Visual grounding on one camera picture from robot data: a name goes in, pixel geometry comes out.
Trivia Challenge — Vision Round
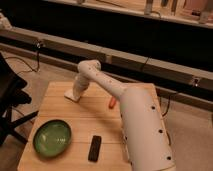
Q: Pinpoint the wooden table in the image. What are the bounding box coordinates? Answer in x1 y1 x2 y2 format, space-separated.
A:
17 81 176 171

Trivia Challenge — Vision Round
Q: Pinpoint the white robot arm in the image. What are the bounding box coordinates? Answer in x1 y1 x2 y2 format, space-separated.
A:
71 60 176 171

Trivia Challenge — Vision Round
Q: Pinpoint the black remote control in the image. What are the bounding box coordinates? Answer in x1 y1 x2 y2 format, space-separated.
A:
88 135 102 162

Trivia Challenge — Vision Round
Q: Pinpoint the black office chair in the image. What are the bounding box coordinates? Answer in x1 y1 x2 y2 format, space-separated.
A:
0 53 38 146

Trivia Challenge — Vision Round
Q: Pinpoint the white sponge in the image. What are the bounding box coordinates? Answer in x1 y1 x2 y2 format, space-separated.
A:
64 90 74 100

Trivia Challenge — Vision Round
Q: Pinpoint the black cable on floor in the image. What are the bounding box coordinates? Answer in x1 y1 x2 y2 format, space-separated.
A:
3 40 44 75

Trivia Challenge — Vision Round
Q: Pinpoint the green bowl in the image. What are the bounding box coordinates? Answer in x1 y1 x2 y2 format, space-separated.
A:
33 119 72 158

